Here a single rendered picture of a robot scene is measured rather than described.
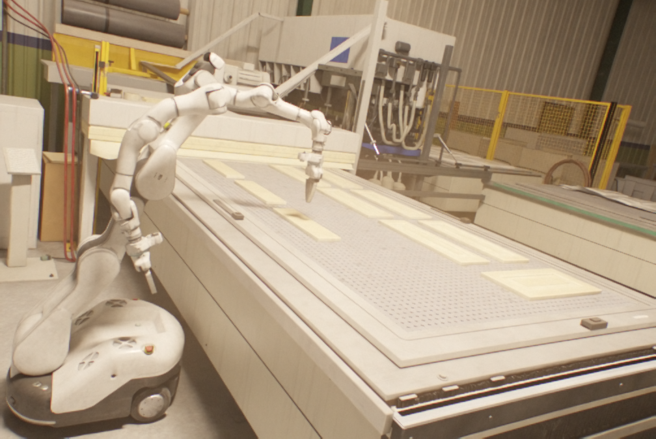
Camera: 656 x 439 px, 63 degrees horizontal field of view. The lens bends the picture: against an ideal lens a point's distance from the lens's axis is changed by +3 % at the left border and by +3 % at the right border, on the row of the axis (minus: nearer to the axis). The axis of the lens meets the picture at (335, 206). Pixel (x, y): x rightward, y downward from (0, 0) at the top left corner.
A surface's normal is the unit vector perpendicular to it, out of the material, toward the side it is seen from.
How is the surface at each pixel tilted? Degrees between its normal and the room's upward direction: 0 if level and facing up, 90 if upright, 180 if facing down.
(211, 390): 0
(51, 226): 90
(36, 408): 89
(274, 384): 90
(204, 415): 0
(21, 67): 90
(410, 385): 0
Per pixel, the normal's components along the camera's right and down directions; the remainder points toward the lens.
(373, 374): 0.18, -0.96
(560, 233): -0.84, -0.03
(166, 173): 0.54, 0.29
